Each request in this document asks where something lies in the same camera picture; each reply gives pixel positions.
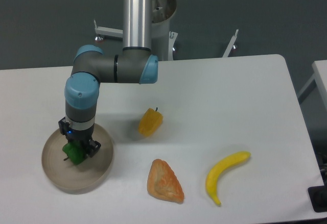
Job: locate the beige round plate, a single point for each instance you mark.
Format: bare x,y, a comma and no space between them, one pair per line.
81,178

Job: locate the black device at table edge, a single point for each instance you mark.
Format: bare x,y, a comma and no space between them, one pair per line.
317,196

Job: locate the yellow toy banana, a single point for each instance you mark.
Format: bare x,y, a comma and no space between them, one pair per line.
211,181

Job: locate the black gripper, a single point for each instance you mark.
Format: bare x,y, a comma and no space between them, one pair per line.
80,131

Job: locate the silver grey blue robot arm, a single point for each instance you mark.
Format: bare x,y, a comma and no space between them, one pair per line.
136,64

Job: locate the green toy bell pepper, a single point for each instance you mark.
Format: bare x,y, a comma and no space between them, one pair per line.
75,152

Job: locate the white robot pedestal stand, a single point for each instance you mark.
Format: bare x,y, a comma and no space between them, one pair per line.
163,39

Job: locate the yellow toy bell pepper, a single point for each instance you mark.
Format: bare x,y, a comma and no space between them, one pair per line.
150,122

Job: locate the orange toy pastry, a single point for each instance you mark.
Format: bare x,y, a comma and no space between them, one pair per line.
163,184

